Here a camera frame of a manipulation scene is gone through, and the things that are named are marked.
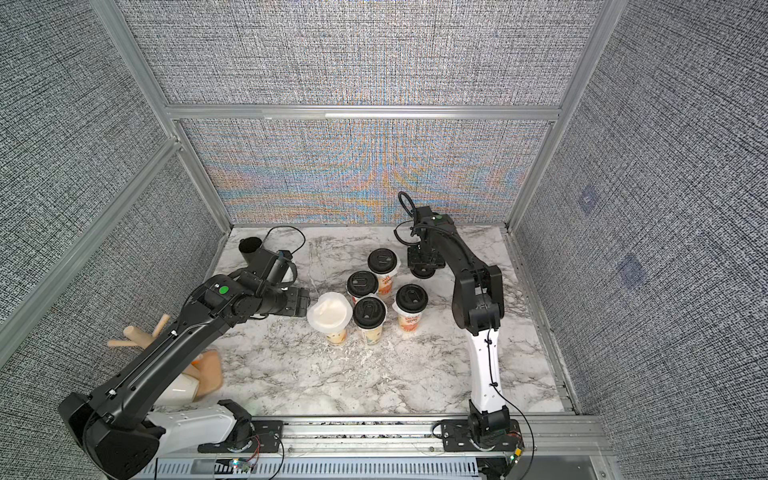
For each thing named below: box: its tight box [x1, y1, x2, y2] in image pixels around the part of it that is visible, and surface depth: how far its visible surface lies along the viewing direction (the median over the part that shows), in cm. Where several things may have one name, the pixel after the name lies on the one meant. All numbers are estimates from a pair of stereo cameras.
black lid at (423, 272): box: [410, 266, 436, 279], surface depth 100 cm
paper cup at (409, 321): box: [392, 304, 429, 333], surface depth 83 cm
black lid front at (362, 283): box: [346, 270, 379, 298], surface depth 84 cm
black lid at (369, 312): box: [352, 296, 387, 329], surface depth 78 cm
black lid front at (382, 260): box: [367, 248, 398, 274], surface depth 89 cm
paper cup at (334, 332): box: [320, 322, 348, 346], surface depth 77 cm
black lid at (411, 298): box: [395, 283, 429, 313], surface depth 80 cm
